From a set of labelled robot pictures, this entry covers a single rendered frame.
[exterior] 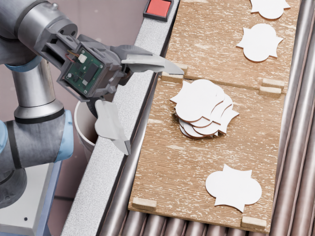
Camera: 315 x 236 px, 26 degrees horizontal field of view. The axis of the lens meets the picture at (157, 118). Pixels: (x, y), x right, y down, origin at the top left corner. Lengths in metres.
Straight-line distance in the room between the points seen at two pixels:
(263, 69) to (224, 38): 0.15
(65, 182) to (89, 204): 1.08
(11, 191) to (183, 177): 0.43
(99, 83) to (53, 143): 0.61
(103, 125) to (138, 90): 0.89
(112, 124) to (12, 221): 0.75
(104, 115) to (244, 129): 0.84
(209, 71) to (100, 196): 0.47
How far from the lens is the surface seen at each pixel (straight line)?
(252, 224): 1.66
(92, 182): 1.75
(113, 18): 3.26
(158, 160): 1.75
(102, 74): 0.97
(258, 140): 1.80
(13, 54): 1.16
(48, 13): 1.05
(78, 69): 0.98
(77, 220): 1.71
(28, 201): 1.75
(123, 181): 1.75
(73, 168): 2.82
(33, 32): 1.04
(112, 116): 1.03
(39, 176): 1.77
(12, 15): 1.06
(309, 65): 1.99
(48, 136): 1.58
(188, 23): 2.01
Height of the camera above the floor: 2.47
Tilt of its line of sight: 58 degrees down
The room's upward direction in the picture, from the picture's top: straight up
